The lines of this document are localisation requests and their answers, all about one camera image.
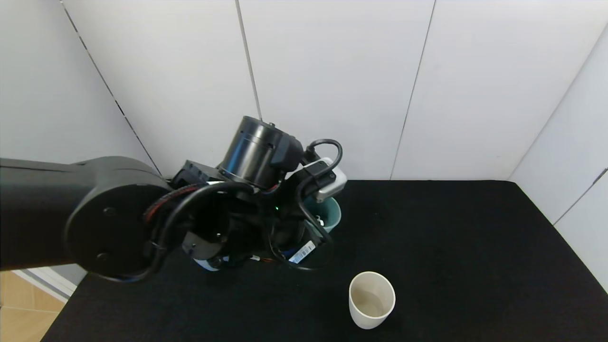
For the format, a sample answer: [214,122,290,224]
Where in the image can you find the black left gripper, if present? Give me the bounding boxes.
[273,219,334,267]

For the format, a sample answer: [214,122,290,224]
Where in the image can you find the teal cup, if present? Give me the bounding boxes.
[304,196,342,234]

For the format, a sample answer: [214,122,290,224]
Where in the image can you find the cream white cup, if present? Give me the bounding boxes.
[349,271,396,330]

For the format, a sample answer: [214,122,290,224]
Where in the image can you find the black camera cable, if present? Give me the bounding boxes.
[266,138,344,272]

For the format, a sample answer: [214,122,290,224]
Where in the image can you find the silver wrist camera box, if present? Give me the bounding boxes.
[304,158,348,203]

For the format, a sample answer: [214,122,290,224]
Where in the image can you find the black red braided arm cable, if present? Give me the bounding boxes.
[142,182,259,282]

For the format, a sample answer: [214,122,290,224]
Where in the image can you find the light blue cup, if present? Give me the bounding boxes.
[194,256,229,272]

